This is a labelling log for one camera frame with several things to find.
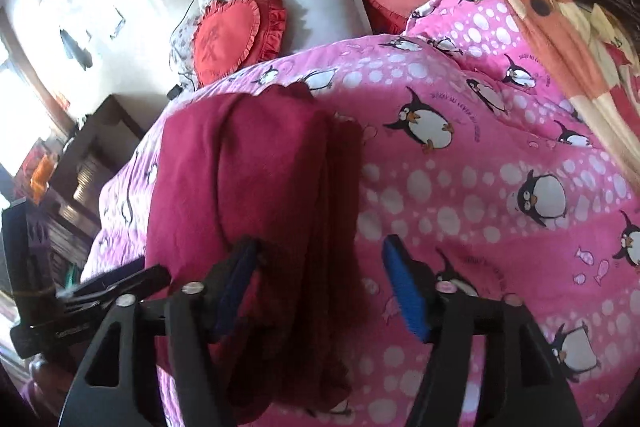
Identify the left red heart pillow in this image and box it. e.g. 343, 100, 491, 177
192, 0, 288, 87

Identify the dark garment on wall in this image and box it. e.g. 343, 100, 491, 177
58, 29, 93, 70

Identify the orange cartoon blanket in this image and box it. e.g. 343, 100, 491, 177
504, 0, 639, 192

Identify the white pillow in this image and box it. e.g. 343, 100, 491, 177
280, 0, 372, 56

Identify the pink penguin quilt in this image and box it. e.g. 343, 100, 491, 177
84, 0, 639, 426

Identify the dark red sweater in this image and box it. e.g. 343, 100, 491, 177
145, 82, 367, 424

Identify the dark wooden side desk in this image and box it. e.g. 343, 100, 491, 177
14, 95, 145, 287

